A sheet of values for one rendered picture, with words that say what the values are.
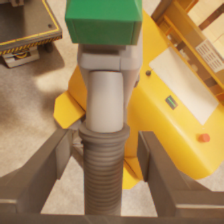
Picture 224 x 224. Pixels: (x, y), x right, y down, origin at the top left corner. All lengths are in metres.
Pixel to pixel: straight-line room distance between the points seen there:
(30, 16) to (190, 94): 1.27
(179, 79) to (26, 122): 1.20
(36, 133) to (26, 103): 0.27
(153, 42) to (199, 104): 0.36
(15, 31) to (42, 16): 0.24
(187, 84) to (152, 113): 0.23
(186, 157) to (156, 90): 0.32
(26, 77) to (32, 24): 0.44
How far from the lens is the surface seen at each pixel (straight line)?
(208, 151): 0.86
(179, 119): 0.78
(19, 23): 1.53
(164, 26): 1.01
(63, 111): 1.17
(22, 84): 1.63
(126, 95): 0.16
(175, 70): 0.85
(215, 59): 0.90
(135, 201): 1.67
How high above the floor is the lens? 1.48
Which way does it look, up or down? 68 degrees down
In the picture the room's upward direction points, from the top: 51 degrees clockwise
